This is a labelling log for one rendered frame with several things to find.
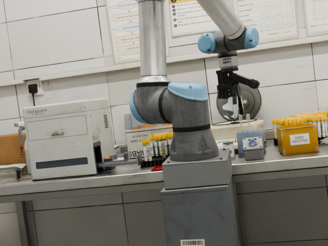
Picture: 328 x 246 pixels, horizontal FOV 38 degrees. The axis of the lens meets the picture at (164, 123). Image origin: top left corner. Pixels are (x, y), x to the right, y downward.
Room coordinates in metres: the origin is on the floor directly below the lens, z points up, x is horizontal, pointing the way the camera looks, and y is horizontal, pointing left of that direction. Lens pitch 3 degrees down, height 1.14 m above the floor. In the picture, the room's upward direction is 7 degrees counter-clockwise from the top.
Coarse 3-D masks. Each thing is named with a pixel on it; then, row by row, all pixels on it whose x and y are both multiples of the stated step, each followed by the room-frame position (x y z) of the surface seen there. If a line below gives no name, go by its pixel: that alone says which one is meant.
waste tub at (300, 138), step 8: (280, 128) 1.86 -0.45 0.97; (288, 128) 1.73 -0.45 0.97; (296, 128) 1.73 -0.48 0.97; (304, 128) 1.73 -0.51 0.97; (312, 128) 1.73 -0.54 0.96; (280, 136) 1.76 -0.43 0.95; (288, 136) 1.74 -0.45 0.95; (296, 136) 1.73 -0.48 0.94; (304, 136) 1.73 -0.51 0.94; (312, 136) 1.73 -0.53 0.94; (280, 144) 1.79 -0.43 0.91; (288, 144) 1.74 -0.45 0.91; (296, 144) 1.73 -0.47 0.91; (304, 144) 1.73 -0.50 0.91; (312, 144) 1.73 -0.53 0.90; (280, 152) 1.82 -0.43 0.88; (288, 152) 1.74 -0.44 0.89; (296, 152) 1.73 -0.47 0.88; (304, 152) 1.73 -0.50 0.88; (312, 152) 1.73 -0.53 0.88
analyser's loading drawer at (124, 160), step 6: (114, 156) 1.86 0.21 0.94; (126, 156) 1.87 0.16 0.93; (138, 156) 1.83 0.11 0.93; (102, 162) 1.91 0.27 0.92; (108, 162) 1.89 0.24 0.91; (114, 162) 1.84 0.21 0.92; (120, 162) 1.84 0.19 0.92; (126, 162) 1.83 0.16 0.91; (132, 162) 1.82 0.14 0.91; (138, 162) 1.82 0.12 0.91
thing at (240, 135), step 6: (240, 132) 1.85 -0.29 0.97; (246, 132) 1.84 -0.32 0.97; (252, 132) 1.83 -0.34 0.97; (258, 132) 1.82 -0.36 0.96; (240, 138) 1.85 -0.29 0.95; (240, 144) 1.85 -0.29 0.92; (264, 144) 1.84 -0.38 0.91; (240, 150) 1.85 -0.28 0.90; (264, 150) 1.83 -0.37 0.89; (240, 156) 1.84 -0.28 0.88
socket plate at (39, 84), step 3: (27, 81) 2.57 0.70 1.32; (30, 81) 2.56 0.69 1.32; (33, 81) 2.56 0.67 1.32; (36, 81) 2.56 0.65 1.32; (39, 81) 2.55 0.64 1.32; (27, 84) 2.57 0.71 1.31; (39, 84) 2.55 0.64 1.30; (27, 87) 2.57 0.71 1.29; (39, 87) 2.55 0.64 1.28; (42, 87) 2.56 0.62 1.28; (39, 90) 2.55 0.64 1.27; (42, 90) 2.55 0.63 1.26; (30, 93) 2.56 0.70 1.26; (36, 93) 2.56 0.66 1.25; (39, 93) 2.56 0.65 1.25; (42, 93) 2.55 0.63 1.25; (30, 96) 2.57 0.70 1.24
